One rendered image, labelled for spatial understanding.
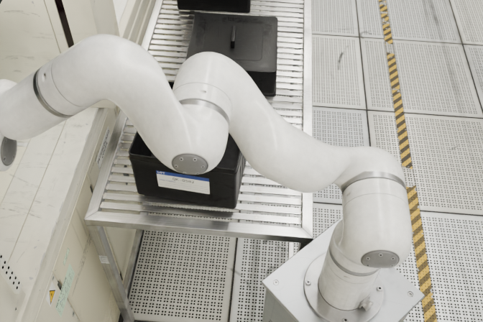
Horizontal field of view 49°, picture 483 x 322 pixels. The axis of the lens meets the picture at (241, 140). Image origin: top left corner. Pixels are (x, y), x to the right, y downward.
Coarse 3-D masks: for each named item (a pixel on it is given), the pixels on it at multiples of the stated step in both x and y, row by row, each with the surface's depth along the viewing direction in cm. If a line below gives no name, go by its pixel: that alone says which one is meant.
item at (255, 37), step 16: (208, 16) 179; (224, 16) 180; (240, 16) 180; (256, 16) 180; (192, 32) 173; (208, 32) 173; (224, 32) 174; (240, 32) 174; (256, 32) 174; (272, 32) 174; (192, 48) 168; (208, 48) 168; (224, 48) 168; (240, 48) 168; (256, 48) 169; (272, 48) 169; (240, 64) 164; (256, 64) 164; (272, 64) 164; (256, 80) 165; (272, 80) 164
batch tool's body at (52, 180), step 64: (0, 0) 91; (64, 0) 122; (0, 64) 140; (64, 128) 144; (0, 192) 130; (64, 192) 130; (128, 192) 191; (0, 256) 98; (64, 256) 131; (128, 256) 198; (0, 320) 102; (64, 320) 135
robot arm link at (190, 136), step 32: (64, 64) 76; (96, 64) 74; (128, 64) 74; (64, 96) 78; (96, 96) 78; (128, 96) 76; (160, 96) 74; (160, 128) 75; (192, 128) 74; (224, 128) 78; (160, 160) 78; (192, 160) 75
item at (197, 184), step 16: (144, 144) 143; (144, 160) 131; (224, 160) 150; (240, 160) 133; (144, 176) 136; (160, 176) 135; (176, 176) 134; (192, 176) 132; (208, 176) 131; (224, 176) 130; (240, 176) 139; (144, 192) 142; (160, 192) 140; (176, 192) 139; (192, 192) 138; (208, 192) 136; (224, 192) 135
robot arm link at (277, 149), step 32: (192, 64) 83; (224, 64) 85; (192, 96) 78; (224, 96) 81; (256, 96) 86; (256, 128) 86; (288, 128) 86; (256, 160) 86; (288, 160) 85; (320, 160) 88; (352, 160) 94; (384, 160) 98
